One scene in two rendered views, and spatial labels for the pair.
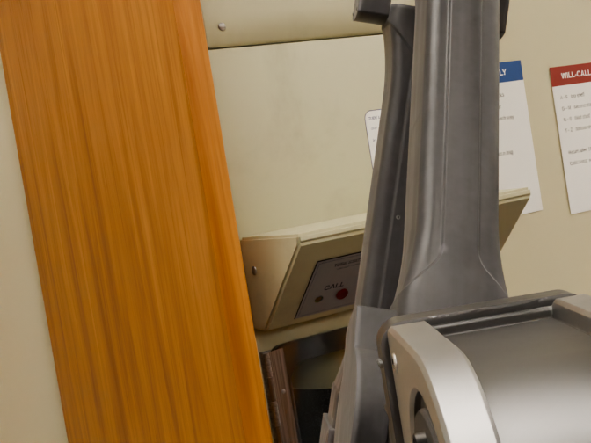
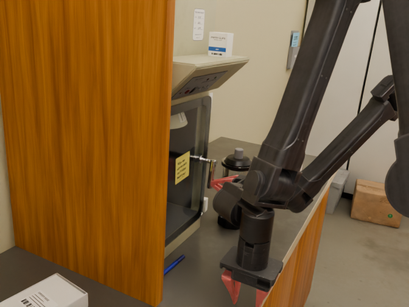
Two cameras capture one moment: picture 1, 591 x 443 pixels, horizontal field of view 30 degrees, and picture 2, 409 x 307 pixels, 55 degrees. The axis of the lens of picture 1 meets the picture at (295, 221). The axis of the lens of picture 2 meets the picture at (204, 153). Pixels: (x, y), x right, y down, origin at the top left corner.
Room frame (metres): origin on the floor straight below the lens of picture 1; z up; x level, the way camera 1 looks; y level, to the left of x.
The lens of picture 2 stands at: (0.34, 0.41, 1.60)
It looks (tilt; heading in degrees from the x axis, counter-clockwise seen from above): 19 degrees down; 329
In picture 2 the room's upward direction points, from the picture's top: 4 degrees clockwise
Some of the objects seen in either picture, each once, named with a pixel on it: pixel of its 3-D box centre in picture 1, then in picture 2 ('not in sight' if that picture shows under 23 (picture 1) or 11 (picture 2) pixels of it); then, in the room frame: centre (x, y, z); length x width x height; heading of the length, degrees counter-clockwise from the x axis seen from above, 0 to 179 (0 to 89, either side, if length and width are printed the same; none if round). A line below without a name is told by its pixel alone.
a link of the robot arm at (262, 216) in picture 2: not in sight; (254, 221); (0.82, 0.00, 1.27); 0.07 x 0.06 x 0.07; 2
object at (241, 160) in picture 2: not in sight; (238, 158); (1.32, -0.32, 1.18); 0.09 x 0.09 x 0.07
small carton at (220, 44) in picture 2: not in sight; (220, 44); (1.25, -0.17, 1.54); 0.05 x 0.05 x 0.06; 38
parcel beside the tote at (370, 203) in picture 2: not in sight; (377, 202); (2.30, -2.66, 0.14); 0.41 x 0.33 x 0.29; 39
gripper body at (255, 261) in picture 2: not in sight; (252, 253); (0.81, 0.00, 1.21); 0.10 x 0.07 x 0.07; 33
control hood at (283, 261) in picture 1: (396, 256); (204, 78); (1.20, -0.10, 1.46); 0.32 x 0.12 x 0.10; 123
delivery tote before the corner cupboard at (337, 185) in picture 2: not in sight; (311, 185); (2.78, -2.31, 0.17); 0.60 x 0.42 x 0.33; 31
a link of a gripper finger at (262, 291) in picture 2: not in sight; (253, 287); (0.80, 0.00, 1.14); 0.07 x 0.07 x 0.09; 33
